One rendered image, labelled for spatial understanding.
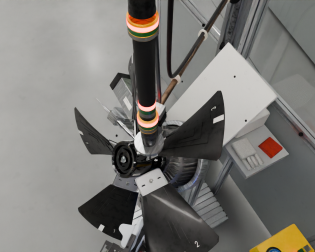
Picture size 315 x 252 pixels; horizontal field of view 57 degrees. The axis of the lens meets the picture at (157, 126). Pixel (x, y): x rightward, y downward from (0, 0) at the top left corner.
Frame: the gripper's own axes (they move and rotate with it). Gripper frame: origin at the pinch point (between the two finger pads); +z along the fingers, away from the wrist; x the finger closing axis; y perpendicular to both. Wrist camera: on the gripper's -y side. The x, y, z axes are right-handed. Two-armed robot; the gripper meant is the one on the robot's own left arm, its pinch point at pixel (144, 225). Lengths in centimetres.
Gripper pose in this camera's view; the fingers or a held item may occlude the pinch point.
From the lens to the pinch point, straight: 91.0
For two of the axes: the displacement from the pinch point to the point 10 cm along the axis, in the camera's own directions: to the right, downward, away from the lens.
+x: 0.9, 5.5, 8.3
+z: 4.3, -7.7, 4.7
